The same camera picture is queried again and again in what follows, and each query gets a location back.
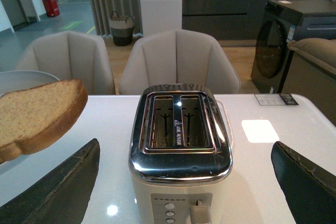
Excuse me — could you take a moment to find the cream chrome two-slot toaster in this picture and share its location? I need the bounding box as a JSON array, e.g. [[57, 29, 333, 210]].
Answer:
[[128, 84, 233, 223]]

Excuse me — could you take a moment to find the beige chair on left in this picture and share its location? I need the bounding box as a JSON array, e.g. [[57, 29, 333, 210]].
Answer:
[[14, 31, 116, 95]]

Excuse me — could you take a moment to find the woven laundry basket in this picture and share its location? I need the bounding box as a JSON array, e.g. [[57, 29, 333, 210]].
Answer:
[[108, 11, 134, 46]]

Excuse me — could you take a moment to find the light blue plate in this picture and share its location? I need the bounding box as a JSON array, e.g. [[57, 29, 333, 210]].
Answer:
[[1, 70, 59, 95]]

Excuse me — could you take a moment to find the beige chair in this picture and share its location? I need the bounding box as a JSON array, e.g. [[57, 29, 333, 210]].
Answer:
[[119, 29, 240, 95], [14, 31, 116, 95]]

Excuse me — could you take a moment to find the white refrigerator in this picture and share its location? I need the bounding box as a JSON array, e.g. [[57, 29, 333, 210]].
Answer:
[[140, 0, 182, 36]]

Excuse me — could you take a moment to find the white toaster power cable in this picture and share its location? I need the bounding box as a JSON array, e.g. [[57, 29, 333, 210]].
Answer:
[[215, 100, 235, 146]]

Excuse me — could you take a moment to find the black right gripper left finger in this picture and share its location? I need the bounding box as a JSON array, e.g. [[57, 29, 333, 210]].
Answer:
[[1, 138, 100, 223]]

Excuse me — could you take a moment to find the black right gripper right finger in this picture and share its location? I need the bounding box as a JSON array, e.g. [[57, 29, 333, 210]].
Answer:
[[271, 141, 335, 223]]

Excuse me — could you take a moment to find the brown bread slice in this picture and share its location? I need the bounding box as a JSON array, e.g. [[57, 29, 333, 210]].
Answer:
[[1, 79, 88, 162]]

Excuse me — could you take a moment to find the beige chair in middle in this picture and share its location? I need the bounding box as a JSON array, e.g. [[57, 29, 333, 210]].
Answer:
[[119, 29, 240, 95]]

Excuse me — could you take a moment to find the black white info label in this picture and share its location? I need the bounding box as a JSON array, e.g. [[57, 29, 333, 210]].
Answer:
[[255, 93, 299, 105]]

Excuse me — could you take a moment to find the dark grey washing machine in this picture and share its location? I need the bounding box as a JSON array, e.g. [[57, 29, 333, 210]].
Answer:
[[250, 0, 335, 93]]

